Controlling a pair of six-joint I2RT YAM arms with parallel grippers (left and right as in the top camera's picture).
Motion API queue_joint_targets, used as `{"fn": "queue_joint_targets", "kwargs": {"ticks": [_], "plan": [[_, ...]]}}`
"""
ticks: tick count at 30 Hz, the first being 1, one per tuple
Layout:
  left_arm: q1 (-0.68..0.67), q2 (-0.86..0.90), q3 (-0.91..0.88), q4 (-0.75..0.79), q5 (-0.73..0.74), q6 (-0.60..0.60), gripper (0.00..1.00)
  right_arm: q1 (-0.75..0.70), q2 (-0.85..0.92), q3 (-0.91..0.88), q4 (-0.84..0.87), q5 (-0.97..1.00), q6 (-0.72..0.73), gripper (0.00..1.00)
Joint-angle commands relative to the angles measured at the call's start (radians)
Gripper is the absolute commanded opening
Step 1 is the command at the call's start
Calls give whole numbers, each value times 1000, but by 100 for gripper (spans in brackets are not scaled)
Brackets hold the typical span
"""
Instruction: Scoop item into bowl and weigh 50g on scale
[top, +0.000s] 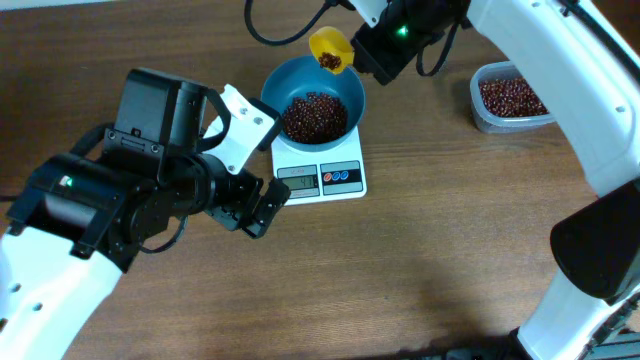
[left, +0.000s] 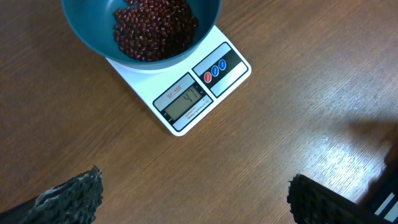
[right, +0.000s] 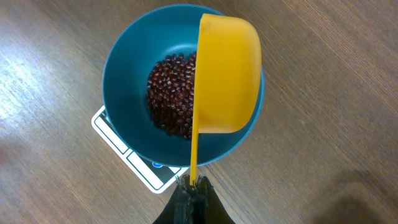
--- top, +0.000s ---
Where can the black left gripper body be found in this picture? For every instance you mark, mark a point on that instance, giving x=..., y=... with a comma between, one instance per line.
x=242, y=210

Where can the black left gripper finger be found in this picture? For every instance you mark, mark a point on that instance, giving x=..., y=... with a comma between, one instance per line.
x=275, y=198
x=261, y=218

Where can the yellow plastic scoop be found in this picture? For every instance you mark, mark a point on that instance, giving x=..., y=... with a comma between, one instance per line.
x=330, y=39

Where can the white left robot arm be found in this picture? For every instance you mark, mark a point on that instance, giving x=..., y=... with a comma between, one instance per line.
x=177, y=148

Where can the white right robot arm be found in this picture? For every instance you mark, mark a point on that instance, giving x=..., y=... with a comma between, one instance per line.
x=587, y=76

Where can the red beans in scoop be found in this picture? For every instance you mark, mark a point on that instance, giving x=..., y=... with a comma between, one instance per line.
x=329, y=61

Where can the white digital kitchen scale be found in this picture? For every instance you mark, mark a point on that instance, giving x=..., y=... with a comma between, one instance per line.
x=314, y=177

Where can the blue plastic bowl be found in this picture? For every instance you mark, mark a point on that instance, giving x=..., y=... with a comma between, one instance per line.
x=300, y=76

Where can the red beans in bowl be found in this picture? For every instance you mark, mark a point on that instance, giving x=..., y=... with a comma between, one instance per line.
x=317, y=118

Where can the red adzuki beans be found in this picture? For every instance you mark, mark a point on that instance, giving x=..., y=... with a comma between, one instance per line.
x=511, y=98

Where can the clear plastic container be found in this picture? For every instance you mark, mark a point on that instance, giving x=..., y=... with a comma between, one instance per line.
x=486, y=121

